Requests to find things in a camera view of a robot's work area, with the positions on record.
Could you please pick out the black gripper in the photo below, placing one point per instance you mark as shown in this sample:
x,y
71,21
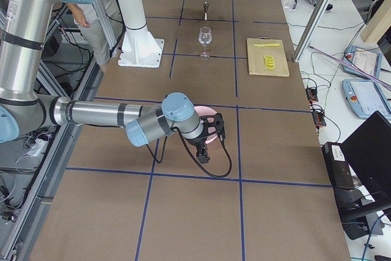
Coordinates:
x,y
197,143

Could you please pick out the steel double jigger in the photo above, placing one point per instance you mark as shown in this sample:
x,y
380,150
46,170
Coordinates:
x,y
205,10

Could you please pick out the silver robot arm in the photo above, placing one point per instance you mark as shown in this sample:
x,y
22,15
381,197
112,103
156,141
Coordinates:
x,y
22,110

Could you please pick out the clear wine glass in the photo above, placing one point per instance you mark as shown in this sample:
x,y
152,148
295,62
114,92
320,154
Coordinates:
x,y
205,38

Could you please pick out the pink bowl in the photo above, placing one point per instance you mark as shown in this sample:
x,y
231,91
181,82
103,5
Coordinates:
x,y
206,111

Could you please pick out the bamboo cutting board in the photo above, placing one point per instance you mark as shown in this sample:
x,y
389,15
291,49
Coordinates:
x,y
255,58

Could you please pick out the yellow plastic knife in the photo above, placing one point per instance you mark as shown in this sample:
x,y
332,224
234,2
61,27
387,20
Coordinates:
x,y
266,44

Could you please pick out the black laptop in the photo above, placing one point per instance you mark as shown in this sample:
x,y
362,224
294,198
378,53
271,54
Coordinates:
x,y
367,150

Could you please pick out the person standing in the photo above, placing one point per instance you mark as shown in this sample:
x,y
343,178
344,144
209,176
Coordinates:
x,y
86,19

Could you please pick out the near blue teach pendant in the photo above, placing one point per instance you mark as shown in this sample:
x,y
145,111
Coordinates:
x,y
365,97

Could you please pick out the blue teach pendant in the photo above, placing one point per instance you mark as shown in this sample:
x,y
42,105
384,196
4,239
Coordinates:
x,y
365,97
367,60

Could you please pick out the long metal grabber stick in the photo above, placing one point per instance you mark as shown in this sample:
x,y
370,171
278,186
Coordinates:
x,y
352,67

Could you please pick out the far blue teach pendant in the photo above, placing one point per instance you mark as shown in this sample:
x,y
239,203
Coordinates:
x,y
367,60

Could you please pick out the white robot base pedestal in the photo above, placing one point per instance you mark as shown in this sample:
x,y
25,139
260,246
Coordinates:
x,y
139,47

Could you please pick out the aluminium frame post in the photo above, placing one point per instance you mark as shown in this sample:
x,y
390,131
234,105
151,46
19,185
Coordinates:
x,y
314,19

